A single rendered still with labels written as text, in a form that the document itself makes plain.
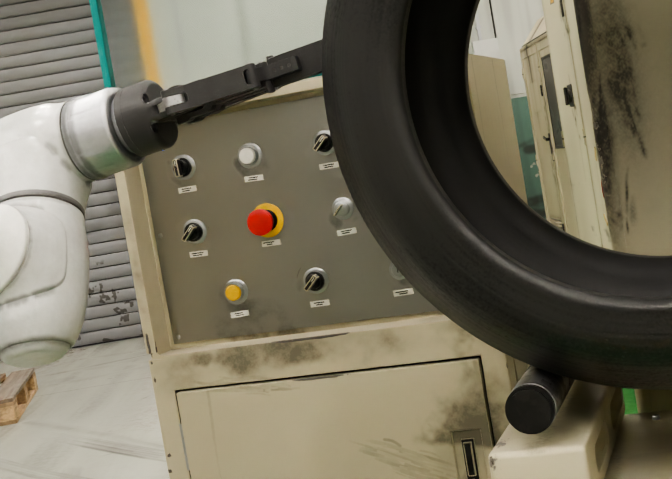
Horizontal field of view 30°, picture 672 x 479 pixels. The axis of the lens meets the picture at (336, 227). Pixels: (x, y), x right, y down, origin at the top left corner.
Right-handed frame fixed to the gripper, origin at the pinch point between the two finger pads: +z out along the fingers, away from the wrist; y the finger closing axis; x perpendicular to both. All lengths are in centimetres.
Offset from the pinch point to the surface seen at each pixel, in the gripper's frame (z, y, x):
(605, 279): 20.5, 15.7, 30.9
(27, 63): -463, 775, -171
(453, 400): -9, 50, 46
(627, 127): 26.7, 24.9, 16.0
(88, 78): -422, 789, -145
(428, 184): 11.7, -13.0, 15.4
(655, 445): 21, 9, 48
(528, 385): 14.8, -11.8, 35.1
